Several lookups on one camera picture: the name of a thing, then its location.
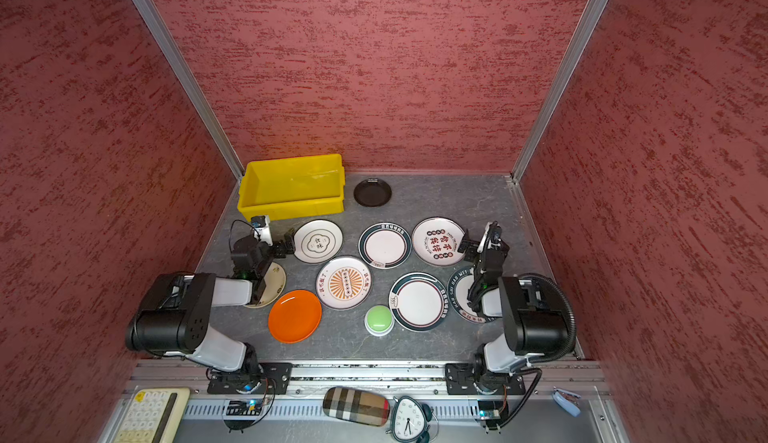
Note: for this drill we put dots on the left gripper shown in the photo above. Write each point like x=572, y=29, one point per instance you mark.
x=279, y=248

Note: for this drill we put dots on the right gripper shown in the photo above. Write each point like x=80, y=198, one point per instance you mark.
x=475, y=247

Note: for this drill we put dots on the white plate red characters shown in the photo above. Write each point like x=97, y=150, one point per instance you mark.
x=436, y=241

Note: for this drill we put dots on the white plate green lettered rim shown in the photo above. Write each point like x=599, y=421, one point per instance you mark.
x=458, y=289

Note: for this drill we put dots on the white plate dark green rim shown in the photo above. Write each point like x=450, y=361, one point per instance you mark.
x=418, y=302

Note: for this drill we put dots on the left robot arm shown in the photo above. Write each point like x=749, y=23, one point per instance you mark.
x=173, y=318

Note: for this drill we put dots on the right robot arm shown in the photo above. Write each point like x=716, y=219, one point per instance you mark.
x=538, y=321

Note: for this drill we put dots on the yellow plastic bin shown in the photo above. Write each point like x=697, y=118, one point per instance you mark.
x=293, y=188

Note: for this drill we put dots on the cream beige plate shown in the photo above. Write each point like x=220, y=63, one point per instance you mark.
x=275, y=282

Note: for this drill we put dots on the white plate flower outline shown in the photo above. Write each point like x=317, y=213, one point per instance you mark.
x=317, y=241

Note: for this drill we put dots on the white plate orange sunburst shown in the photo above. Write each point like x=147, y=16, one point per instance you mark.
x=343, y=283

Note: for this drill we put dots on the small black dish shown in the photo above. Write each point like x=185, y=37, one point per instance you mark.
x=372, y=192

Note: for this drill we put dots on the green push button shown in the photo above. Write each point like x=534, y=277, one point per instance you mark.
x=379, y=321

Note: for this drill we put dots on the right controller board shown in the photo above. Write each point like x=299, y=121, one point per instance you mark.
x=491, y=410

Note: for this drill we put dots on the controller board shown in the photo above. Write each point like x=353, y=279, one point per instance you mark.
x=491, y=410
x=243, y=410

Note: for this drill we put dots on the left controller board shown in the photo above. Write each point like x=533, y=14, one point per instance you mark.
x=243, y=410

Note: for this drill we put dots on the plaid glasses case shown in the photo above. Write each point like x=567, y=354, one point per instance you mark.
x=356, y=406

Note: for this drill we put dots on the white analog clock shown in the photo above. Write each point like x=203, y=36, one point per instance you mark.
x=410, y=421

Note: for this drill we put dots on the blue white small object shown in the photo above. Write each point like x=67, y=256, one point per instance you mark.
x=567, y=400

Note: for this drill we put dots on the beige calculator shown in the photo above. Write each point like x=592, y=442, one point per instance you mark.
x=153, y=416

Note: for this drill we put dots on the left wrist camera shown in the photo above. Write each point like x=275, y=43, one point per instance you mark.
x=261, y=228

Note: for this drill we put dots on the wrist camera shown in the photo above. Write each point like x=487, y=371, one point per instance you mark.
x=492, y=239
x=261, y=228

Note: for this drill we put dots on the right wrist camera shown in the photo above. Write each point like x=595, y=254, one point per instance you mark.
x=492, y=239

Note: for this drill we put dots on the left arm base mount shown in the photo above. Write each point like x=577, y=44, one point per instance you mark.
x=268, y=378

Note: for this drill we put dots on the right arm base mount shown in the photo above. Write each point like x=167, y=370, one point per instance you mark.
x=469, y=379

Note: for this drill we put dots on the aluminium mounting rail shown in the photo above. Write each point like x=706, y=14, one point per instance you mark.
x=311, y=378

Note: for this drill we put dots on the left aluminium corner post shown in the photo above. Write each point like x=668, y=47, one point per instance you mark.
x=163, y=38

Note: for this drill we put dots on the aluminium corner post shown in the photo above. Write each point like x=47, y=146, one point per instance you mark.
x=163, y=38
x=580, y=38

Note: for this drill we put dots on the right aluminium corner post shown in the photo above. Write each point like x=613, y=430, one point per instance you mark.
x=580, y=38

